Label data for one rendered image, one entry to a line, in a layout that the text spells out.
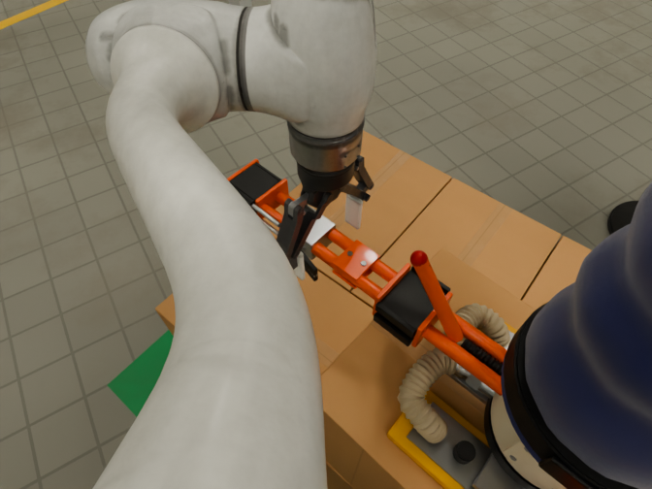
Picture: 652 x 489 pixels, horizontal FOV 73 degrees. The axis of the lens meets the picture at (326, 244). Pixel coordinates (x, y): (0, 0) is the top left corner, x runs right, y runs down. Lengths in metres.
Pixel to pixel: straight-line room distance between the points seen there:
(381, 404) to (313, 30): 0.56
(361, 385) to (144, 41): 0.58
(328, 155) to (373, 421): 0.43
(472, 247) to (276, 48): 1.12
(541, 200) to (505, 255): 1.03
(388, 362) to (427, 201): 0.85
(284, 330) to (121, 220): 2.19
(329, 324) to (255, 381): 1.09
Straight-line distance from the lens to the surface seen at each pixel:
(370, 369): 0.78
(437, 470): 0.74
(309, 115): 0.47
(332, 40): 0.43
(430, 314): 0.66
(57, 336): 2.13
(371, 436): 0.75
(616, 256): 0.42
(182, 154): 0.29
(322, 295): 1.29
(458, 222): 1.50
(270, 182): 0.80
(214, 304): 0.19
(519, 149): 2.70
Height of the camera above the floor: 1.67
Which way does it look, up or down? 55 degrees down
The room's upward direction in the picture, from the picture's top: straight up
